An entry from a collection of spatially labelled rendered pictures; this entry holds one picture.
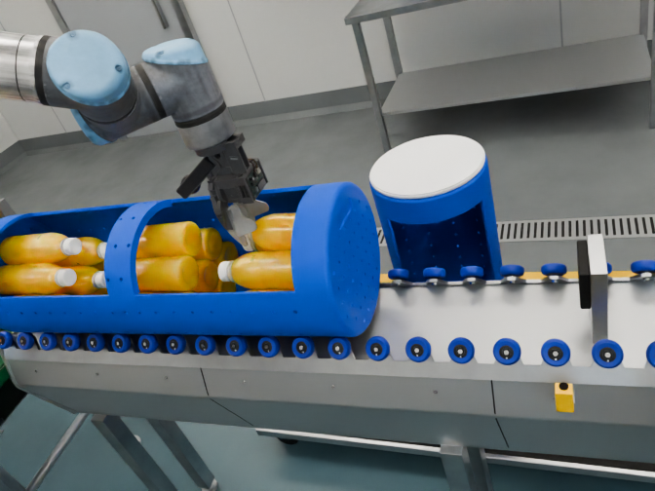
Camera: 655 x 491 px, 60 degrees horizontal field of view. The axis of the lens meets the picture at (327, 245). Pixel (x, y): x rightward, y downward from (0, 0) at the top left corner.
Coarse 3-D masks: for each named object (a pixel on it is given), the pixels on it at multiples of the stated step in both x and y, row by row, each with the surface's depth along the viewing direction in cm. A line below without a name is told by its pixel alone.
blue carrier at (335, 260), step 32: (288, 192) 110; (320, 192) 99; (352, 192) 103; (0, 224) 129; (32, 224) 141; (64, 224) 142; (96, 224) 139; (128, 224) 111; (320, 224) 93; (352, 224) 103; (128, 256) 107; (320, 256) 92; (352, 256) 102; (128, 288) 108; (320, 288) 92; (352, 288) 101; (0, 320) 127; (32, 320) 123; (64, 320) 119; (96, 320) 116; (128, 320) 113; (160, 320) 109; (192, 320) 106; (224, 320) 104; (256, 320) 101; (288, 320) 99; (320, 320) 96; (352, 320) 100
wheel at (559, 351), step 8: (544, 344) 91; (552, 344) 90; (560, 344) 90; (544, 352) 91; (552, 352) 91; (560, 352) 90; (568, 352) 90; (544, 360) 91; (552, 360) 91; (560, 360) 90
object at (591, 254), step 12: (588, 240) 92; (600, 240) 91; (588, 252) 90; (600, 252) 89; (588, 264) 89; (600, 264) 87; (588, 276) 87; (600, 276) 86; (588, 288) 88; (600, 288) 87; (588, 300) 90; (600, 300) 88; (600, 312) 90; (600, 324) 92; (600, 336) 93
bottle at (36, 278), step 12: (24, 264) 129; (36, 264) 127; (48, 264) 126; (0, 276) 129; (12, 276) 127; (24, 276) 126; (36, 276) 124; (48, 276) 124; (0, 288) 129; (12, 288) 128; (24, 288) 126; (36, 288) 125; (48, 288) 125; (60, 288) 127
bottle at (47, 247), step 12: (12, 240) 131; (24, 240) 129; (36, 240) 127; (48, 240) 126; (60, 240) 127; (0, 252) 131; (12, 252) 130; (24, 252) 128; (36, 252) 127; (48, 252) 126; (60, 252) 126; (12, 264) 133
